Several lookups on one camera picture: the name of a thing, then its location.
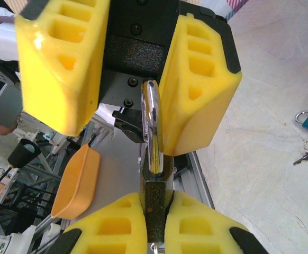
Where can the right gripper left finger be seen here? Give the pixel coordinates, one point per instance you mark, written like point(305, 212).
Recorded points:
point(103, 230)

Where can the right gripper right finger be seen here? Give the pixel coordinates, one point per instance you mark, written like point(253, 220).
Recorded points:
point(209, 230)

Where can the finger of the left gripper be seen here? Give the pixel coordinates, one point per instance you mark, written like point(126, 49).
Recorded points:
point(45, 79)
point(204, 105)

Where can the black padlock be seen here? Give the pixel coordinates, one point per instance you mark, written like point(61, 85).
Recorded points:
point(155, 206)

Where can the orange plastic container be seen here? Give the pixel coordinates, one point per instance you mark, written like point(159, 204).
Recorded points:
point(77, 182)

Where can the person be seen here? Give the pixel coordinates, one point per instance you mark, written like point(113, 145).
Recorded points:
point(0, 130)

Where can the grey metal rack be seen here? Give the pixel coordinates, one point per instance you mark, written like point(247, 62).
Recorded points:
point(37, 190)

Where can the black cone lamp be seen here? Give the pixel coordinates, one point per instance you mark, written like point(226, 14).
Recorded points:
point(21, 156)

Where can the white plastic housing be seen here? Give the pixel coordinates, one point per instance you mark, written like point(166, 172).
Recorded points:
point(13, 239)

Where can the aluminium mounting rail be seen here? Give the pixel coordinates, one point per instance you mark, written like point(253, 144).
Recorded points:
point(196, 180)

